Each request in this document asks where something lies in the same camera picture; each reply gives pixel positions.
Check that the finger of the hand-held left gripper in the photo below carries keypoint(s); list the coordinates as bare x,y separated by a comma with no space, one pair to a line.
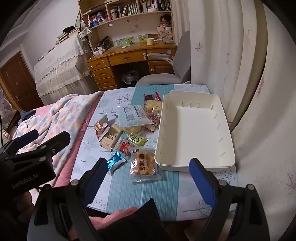
26,139
55,142

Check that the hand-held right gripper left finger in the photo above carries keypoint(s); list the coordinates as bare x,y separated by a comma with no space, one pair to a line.
99,176

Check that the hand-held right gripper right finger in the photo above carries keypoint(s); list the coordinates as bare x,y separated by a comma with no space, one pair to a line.
204,183

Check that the orange white oat bar packet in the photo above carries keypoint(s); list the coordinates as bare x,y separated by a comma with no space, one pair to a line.
111,138

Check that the clear packet of noodle crisps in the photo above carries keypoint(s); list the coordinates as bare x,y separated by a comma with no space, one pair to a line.
131,130

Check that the white plastic tray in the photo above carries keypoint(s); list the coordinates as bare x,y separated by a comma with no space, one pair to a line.
196,120

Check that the pale blue white snack packet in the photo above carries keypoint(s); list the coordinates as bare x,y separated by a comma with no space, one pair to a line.
133,115

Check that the pink bed sheet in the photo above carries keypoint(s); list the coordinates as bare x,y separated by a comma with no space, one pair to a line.
76,143

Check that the small blue snack packet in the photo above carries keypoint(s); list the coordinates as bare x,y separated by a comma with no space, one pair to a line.
115,161

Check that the floral blanket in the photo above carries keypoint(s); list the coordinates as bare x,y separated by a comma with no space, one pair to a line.
57,115

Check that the small red snack packet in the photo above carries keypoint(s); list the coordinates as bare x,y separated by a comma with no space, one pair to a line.
124,147

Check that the pink towel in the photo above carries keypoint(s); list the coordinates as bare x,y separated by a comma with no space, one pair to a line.
111,214

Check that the clear packet of yellow cubes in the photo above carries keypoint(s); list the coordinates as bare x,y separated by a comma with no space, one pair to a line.
142,164

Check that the red white cake packet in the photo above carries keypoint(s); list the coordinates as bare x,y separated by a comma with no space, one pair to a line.
100,128

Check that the green snack packet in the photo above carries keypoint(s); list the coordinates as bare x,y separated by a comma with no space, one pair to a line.
136,139

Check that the brown wooden door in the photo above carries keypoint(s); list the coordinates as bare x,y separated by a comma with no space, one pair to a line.
18,78

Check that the black cloth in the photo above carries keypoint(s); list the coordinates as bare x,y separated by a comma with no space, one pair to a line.
138,222

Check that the small red white packet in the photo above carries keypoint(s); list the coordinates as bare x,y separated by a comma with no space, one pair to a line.
150,127

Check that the red nut snack packet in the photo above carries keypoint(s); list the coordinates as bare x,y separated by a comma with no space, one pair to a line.
153,117

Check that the lace cloth covered piano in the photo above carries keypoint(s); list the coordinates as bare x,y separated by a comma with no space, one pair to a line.
60,60

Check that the clear packet of yellow biscuits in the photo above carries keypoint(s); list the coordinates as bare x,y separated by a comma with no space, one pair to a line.
153,106

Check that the brownie packet with red ends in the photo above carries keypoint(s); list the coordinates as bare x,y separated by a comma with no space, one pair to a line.
149,96

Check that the clear trash bag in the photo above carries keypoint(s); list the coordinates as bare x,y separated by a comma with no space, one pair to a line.
130,77

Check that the stack of books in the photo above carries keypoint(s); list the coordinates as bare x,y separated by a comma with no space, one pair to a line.
62,38

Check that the black patterned bag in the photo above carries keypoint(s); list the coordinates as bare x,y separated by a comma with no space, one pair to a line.
104,42

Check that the wooden desk with drawers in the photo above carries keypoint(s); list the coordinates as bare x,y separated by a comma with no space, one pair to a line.
129,56

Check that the white floral curtain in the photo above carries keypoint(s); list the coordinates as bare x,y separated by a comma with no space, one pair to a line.
242,69

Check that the grey office chair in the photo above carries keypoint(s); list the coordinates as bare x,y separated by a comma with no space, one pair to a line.
182,58

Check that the row of red books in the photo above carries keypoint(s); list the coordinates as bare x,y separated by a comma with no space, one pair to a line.
98,18

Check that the pale yellow mug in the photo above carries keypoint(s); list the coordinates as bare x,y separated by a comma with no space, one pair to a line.
150,41

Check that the wooden bookshelf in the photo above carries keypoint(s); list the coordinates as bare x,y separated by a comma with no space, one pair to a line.
138,19

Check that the printed cardboard box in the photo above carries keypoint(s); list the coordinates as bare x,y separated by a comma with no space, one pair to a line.
164,34

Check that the doll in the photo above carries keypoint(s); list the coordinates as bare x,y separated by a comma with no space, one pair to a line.
164,20

